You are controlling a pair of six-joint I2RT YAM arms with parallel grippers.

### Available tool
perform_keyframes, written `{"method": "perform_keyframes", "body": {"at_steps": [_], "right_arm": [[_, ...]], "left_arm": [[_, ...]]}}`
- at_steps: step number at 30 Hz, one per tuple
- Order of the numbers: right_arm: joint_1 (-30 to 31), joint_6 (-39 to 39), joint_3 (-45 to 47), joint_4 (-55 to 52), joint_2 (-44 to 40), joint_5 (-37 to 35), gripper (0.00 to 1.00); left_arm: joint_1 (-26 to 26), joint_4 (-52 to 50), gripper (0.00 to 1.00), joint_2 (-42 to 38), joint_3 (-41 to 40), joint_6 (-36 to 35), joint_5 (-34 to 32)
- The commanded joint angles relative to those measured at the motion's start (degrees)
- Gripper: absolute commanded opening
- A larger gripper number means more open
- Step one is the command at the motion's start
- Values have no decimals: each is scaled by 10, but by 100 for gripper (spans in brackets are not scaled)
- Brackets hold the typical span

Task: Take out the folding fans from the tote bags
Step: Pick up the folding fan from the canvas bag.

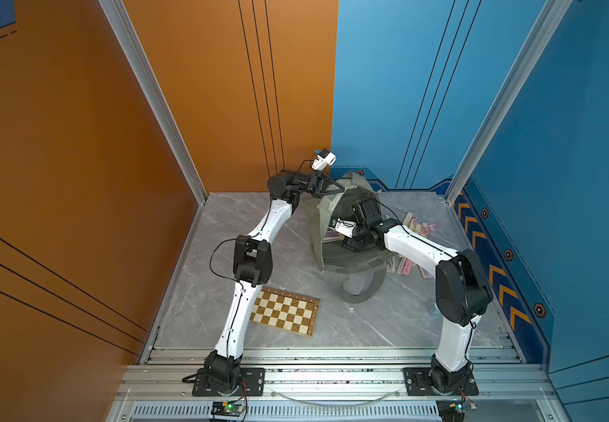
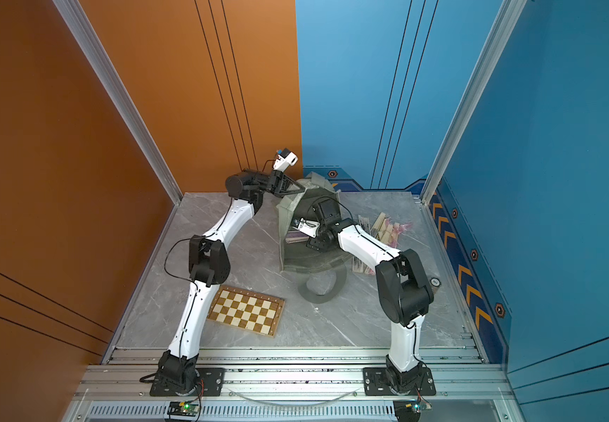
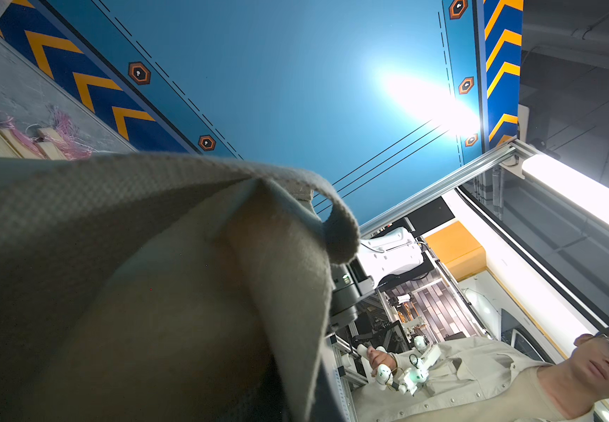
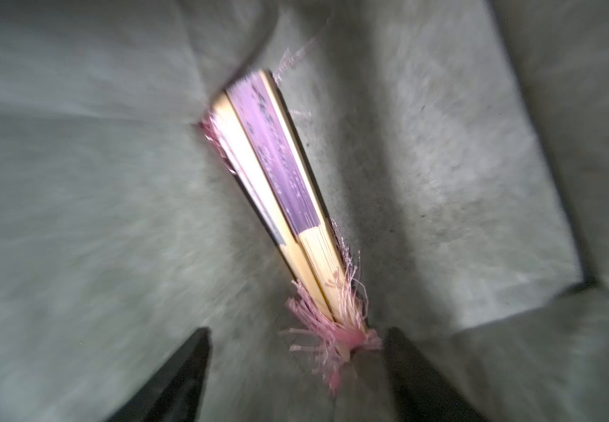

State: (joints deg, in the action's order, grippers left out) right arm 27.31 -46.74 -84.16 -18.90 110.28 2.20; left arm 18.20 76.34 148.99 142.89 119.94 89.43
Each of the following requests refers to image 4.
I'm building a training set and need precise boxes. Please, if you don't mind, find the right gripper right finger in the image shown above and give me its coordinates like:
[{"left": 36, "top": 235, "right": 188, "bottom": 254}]
[{"left": 383, "top": 327, "right": 486, "bottom": 422}]

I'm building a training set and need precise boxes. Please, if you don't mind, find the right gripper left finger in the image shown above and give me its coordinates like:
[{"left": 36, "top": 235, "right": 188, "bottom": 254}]
[{"left": 108, "top": 327, "right": 212, "bottom": 422}]

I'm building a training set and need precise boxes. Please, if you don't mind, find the purple patterned folding fan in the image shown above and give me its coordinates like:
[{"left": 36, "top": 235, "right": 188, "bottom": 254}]
[{"left": 226, "top": 70, "right": 382, "bottom": 394}]

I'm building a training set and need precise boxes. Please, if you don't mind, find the olive green tote bag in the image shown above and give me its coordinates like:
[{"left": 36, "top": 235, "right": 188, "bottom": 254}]
[{"left": 0, "top": 1, "right": 609, "bottom": 421}]

